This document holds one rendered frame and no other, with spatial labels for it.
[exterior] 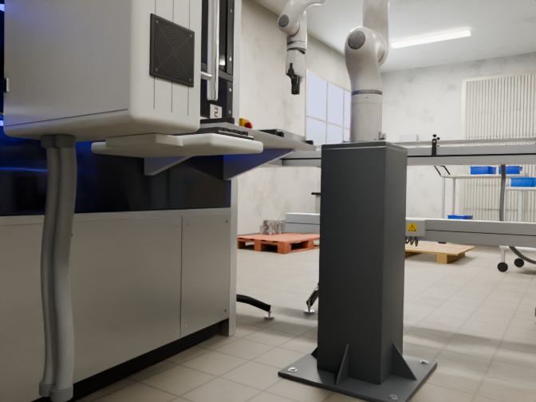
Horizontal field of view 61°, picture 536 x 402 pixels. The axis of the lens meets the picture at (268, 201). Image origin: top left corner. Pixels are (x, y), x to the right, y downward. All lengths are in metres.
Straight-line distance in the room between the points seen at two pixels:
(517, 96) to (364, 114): 7.87
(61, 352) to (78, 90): 0.60
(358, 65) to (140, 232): 0.98
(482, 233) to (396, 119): 7.54
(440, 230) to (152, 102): 1.95
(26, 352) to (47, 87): 0.72
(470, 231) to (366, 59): 1.20
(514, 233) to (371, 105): 1.14
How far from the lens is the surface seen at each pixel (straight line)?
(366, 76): 1.76
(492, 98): 9.56
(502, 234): 2.57
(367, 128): 1.73
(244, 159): 2.00
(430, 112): 9.80
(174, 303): 1.85
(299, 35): 1.95
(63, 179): 1.15
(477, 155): 2.55
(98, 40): 1.00
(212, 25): 1.09
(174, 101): 0.94
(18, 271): 1.39
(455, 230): 2.58
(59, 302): 1.18
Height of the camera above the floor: 0.67
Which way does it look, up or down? 1 degrees down
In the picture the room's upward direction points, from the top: 1 degrees clockwise
